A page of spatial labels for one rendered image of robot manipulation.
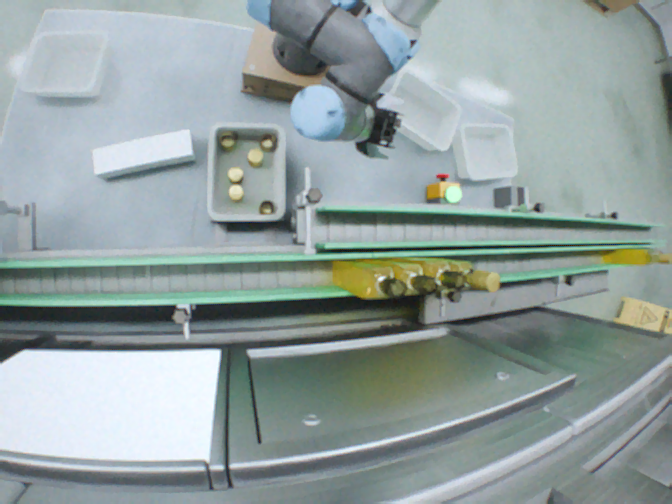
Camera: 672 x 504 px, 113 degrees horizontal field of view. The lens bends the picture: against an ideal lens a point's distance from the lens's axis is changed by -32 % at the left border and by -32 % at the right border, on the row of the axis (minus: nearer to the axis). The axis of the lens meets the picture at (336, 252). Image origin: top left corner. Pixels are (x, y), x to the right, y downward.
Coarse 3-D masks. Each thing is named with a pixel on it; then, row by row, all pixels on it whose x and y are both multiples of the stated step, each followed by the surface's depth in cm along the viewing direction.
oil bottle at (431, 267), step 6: (384, 258) 73; (390, 258) 70; (396, 258) 68; (402, 258) 66; (408, 258) 65; (414, 258) 65; (420, 258) 64; (426, 258) 64; (420, 264) 58; (426, 264) 57; (432, 264) 56; (438, 264) 56; (444, 264) 56; (426, 270) 56; (432, 270) 56; (438, 270) 56; (450, 270) 57; (432, 276) 56; (438, 288) 56; (444, 288) 56
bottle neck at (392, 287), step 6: (384, 276) 52; (378, 282) 51; (384, 282) 50; (390, 282) 48; (396, 282) 48; (402, 282) 48; (378, 288) 51; (384, 288) 49; (390, 288) 47; (396, 288) 50; (402, 288) 48; (390, 294) 48; (396, 294) 49; (402, 294) 48
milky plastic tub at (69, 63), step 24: (48, 48) 57; (72, 48) 60; (96, 48) 63; (24, 72) 52; (48, 72) 59; (72, 72) 62; (96, 72) 58; (48, 96) 60; (72, 96) 62; (96, 96) 65
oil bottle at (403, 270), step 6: (360, 258) 72; (366, 258) 70; (372, 258) 71; (378, 258) 71; (384, 264) 59; (390, 264) 57; (396, 264) 56; (402, 264) 56; (408, 264) 56; (414, 264) 56; (396, 270) 55; (402, 270) 54; (408, 270) 54; (414, 270) 54; (420, 270) 55; (396, 276) 55; (402, 276) 54; (408, 276) 54; (408, 288) 54; (408, 294) 55; (414, 294) 55
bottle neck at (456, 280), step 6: (444, 270) 55; (438, 276) 55; (444, 276) 53; (450, 276) 52; (456, 276) 51; (462, 276) 51; (438, 282) 55; (444, 282) 53; (450, 282) 51; (456, 282) 53; (462, 282) 52; (456, 288) 51; (462, 288) 51
